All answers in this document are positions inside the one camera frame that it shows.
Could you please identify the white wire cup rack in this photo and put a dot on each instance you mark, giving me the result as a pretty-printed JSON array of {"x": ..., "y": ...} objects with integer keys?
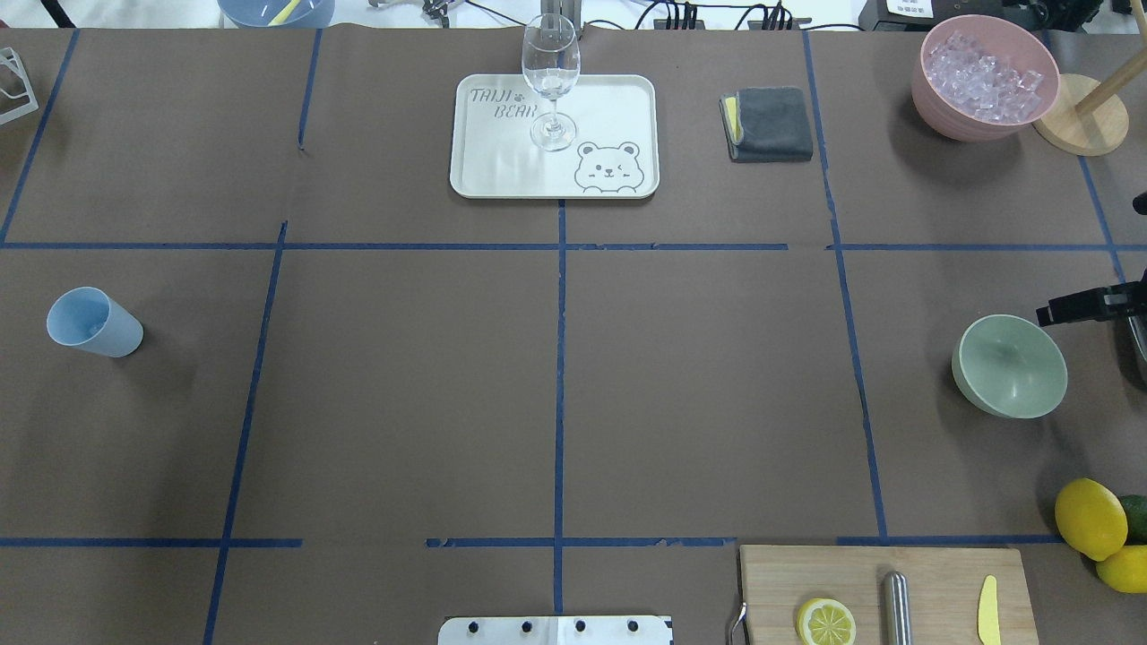
[{"x": 17, "y": 94}]

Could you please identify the yellow lemon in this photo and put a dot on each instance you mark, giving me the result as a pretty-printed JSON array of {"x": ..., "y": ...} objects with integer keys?
[
  {"x": 1124, "y": 571},
  {"x": 1091, "y": 519}
]

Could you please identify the cream bear tray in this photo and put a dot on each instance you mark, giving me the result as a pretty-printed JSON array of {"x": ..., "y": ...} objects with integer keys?
[{"x": 614, "y": 156}]

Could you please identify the pink bowl with ice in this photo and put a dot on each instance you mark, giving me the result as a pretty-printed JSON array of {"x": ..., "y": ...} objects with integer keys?
[{"x": 979, "y": 78}]

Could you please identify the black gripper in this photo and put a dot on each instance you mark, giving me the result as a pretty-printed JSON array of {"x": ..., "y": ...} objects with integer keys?
[{"x": 1086, "y": 304}]

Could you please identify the yellow plastic knife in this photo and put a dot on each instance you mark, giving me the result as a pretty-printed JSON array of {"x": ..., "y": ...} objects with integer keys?
[{"x": 988, "y": 625}]

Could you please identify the clear wine glass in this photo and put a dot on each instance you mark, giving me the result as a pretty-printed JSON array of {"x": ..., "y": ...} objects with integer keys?
[{"x": 551, "y": 64}]

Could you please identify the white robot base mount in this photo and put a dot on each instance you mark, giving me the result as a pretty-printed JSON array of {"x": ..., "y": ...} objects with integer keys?
[{"x": 558, "y": 629}]

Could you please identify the light blue plastic cup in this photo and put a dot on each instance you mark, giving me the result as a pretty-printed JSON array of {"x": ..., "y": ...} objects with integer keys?
[{"x": 88, "y": 319}]

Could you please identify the yellow plastic fork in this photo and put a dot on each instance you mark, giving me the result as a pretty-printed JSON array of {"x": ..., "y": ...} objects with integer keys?
[{"x": 284, "y": 13}]

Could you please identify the lemon half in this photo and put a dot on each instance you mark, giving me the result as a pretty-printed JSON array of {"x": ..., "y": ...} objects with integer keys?
[{"x": 825, "y": 621}]

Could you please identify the dark blue bowl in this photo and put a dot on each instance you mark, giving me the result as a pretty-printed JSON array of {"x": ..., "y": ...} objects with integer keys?
[{"x": 256, "y": 14}]

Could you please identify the green bowl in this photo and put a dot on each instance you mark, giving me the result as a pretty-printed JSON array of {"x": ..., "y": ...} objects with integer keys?
[{"x": 1009, "y": 367}]

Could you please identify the wooden cutting board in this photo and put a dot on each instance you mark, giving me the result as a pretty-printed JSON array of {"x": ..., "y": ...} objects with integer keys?
[{"x": 943, "y": 584}]

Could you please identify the wooden round stand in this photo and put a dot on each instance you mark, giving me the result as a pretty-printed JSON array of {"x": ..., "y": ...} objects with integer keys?
[{"x": 1082, "y": 110}]

